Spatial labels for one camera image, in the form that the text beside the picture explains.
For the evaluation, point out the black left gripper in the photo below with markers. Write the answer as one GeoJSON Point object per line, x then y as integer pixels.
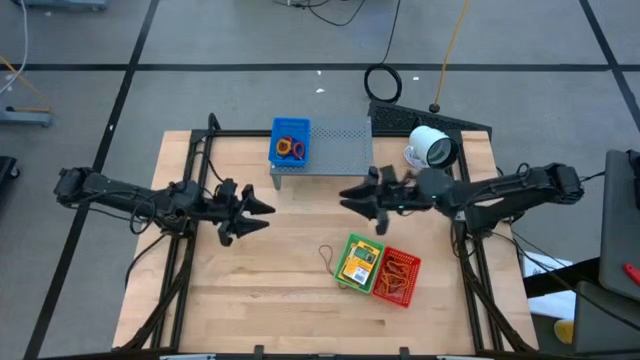
{"type": "Point", "coordinates": [227, 210]}

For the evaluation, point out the black perforated metal riser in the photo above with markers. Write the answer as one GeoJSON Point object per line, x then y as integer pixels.
{"type": "Point", "coordinates": [400, 117]}

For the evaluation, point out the black chair base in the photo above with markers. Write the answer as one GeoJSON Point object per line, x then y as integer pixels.
{"type": "Point", "coordinates": [7, 167]}

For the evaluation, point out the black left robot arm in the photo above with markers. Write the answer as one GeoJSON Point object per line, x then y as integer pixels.
{"type": "Point", "coordinates": [115, 192]}

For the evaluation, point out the blue plastic basket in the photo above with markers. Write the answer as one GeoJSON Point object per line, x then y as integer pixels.
{"type": "Point", "coordinates": [289, 124]}

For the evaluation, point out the grey perforated metal riser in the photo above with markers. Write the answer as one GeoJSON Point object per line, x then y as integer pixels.
{"type": "Point", "coordinates": [340, 150]}

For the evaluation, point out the orange rubber band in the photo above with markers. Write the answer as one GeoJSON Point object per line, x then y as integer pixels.
{"type": "Point", "coordinates": [400, 267]}
{"type": "Point", "coordinates": [387, 287]}

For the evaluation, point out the grey desk surface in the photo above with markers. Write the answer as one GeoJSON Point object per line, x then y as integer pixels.
{"type": "Point", "coordinates": [617, 225]}

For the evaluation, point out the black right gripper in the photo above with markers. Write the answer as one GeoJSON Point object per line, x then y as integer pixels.
{"type": "Point", "coordinates": [400, 197]}

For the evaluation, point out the yellow rounded item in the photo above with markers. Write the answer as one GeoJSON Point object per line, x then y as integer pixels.
{"type": "Point", "coordinates": [564, 331]}

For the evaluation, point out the red rubber band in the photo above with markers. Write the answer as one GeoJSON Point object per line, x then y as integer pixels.
{"type": "Point", "coordinates": [326, 246]}

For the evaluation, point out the grey desk foot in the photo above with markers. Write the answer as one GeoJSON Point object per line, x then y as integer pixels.
{"type": "Point", "coordinates": [25, 118]}
{"type": "Point", "coordinates": [60, 4]}

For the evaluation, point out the green plastic basket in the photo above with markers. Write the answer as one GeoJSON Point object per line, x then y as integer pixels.
{"type": "Point", "coordinates": [340, 260]}

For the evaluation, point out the red plastic basket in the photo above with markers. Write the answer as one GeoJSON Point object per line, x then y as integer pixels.
{"type": "Point", "coordinates": [413, 265]}

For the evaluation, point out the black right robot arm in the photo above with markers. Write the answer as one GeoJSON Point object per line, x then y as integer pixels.
{"type": "Point", "coordinates": [510, 192]}

